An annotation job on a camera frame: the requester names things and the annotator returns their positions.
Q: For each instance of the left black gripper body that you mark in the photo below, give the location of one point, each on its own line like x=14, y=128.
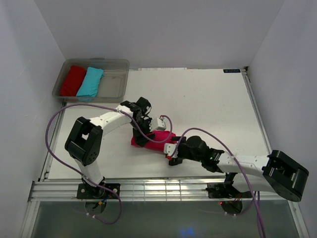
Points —
x=144, y=125

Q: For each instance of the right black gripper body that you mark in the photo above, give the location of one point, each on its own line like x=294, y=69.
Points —
x=184, y=152

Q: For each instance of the pink t shirt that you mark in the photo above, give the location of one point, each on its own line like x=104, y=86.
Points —
x=160, y=138

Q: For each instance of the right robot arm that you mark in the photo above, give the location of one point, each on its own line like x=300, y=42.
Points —
x=276, y=172

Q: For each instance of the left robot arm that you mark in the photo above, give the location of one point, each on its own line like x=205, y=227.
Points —
x=84, y=141

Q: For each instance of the cyan rolled t shirt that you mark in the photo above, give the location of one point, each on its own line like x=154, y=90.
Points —
x=90, y=85

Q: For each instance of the clear plastic bin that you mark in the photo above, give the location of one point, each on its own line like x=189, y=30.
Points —
x=112, y=86

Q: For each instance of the red rolled t shirt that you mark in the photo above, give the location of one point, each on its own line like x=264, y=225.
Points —
x=73, y=81

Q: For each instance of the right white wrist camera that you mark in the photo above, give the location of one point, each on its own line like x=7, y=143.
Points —
x=170, y=151

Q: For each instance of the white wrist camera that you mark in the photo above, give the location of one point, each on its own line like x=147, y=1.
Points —
x=170, y=151
x=157, y=124

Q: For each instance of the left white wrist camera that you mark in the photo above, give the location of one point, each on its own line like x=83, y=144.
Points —
x=157, y=124

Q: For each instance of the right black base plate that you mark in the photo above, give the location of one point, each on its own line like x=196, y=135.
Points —
x=225, y=190

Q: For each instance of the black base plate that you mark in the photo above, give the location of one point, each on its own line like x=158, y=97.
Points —
x=225, y=190
x=86, y=191

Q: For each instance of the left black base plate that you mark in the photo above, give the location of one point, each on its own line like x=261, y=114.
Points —
x=86, y=191

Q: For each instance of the aluminium frame rail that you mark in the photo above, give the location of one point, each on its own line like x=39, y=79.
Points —
x=135, y=190

